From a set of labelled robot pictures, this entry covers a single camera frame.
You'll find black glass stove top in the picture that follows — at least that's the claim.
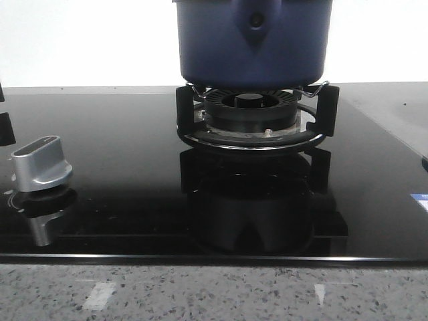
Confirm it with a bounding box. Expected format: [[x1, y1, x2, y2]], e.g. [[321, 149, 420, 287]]
[[1, 83, 427, 266]]

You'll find black gas burner head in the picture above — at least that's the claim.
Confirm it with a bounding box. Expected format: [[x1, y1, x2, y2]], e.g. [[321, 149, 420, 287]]
[[204, 90, 297, 132]]

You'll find silver stove control knob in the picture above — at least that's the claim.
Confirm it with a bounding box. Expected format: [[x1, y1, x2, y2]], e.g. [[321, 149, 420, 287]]
[[11, 135, 73, 193]]

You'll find blue white sticker label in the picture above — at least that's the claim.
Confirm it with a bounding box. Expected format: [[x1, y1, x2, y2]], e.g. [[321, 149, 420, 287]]
[[411, 193, 428, 211]]

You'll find black metal pot support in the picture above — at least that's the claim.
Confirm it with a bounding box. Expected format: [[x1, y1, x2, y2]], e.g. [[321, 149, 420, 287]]
[[175, 82, 340, 152]]

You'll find light blue bowl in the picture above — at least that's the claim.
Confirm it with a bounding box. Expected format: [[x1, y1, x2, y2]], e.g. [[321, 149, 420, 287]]
[[421, 157, 428, 172]]

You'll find dark blue cooking pot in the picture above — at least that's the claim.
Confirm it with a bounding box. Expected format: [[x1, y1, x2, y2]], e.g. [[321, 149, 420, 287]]
[[175, 1, 332, 90]]

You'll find black left pot support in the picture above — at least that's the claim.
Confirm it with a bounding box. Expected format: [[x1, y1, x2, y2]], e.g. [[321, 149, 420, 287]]
[[0, 81, 17, 147]]

